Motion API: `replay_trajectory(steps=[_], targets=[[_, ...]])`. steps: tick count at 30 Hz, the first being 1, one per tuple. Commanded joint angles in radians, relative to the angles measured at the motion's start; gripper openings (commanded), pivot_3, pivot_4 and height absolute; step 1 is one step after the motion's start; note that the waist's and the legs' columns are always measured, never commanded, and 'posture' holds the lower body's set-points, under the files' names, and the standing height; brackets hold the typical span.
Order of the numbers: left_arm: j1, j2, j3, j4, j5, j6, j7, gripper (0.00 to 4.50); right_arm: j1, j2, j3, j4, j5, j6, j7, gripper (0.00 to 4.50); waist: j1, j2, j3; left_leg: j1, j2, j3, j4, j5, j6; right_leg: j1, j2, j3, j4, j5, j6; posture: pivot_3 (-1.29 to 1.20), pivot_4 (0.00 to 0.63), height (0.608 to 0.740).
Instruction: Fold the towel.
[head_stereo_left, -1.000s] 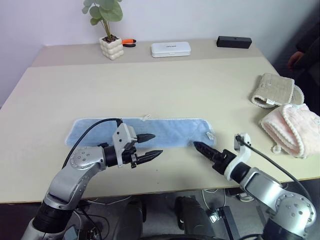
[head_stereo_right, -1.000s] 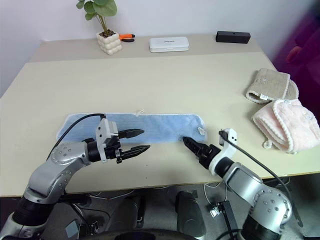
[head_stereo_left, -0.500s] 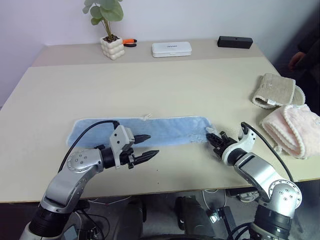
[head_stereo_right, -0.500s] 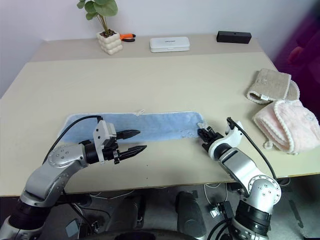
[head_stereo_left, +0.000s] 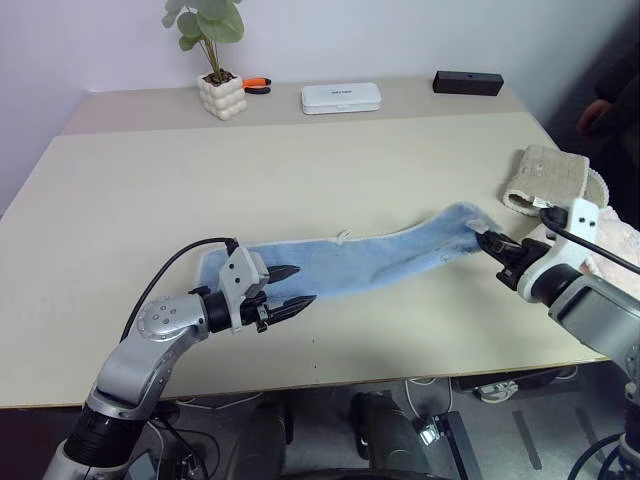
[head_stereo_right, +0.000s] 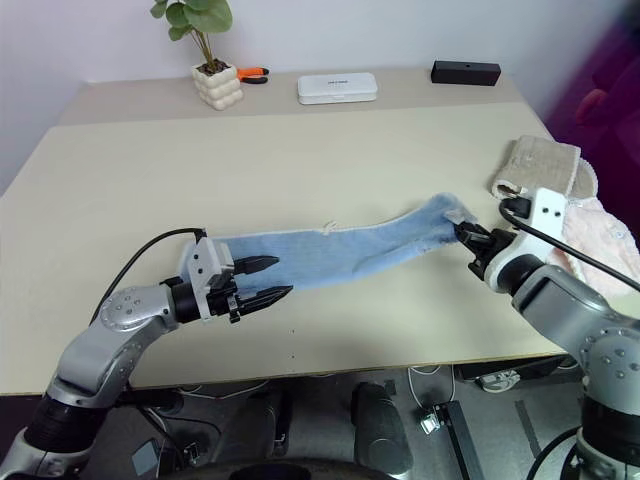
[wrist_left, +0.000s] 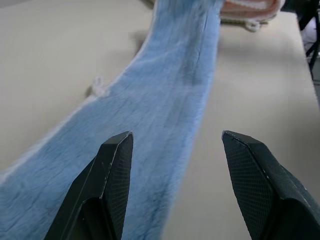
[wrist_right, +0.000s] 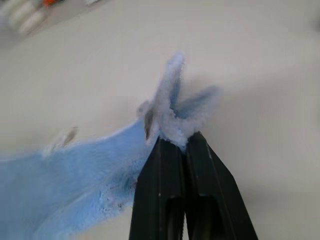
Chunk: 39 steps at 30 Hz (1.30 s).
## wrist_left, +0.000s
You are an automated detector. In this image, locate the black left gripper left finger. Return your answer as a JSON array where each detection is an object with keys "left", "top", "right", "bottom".
[{"left": 45, "top": 130, "right": 135, "bottom": 240}]

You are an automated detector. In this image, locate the light blue fluffy towel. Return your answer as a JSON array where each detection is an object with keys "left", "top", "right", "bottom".
[{"left": 0, "top": 0, "right": 227, "bottom": 240}]

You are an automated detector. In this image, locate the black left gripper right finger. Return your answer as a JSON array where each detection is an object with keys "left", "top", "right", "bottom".
[{"left": 221, "top": 130, "right": 320, "bottom": 240}]

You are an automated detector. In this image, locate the pink folded towel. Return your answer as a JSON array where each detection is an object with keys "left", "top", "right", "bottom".
[{"left": 219, "top": 0, "right": 285, "bottom": 33}]

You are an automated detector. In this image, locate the black chair frame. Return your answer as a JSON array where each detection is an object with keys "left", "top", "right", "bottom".
[{"left": 297, "top": 0, "right": 320, "bottom": 81}]

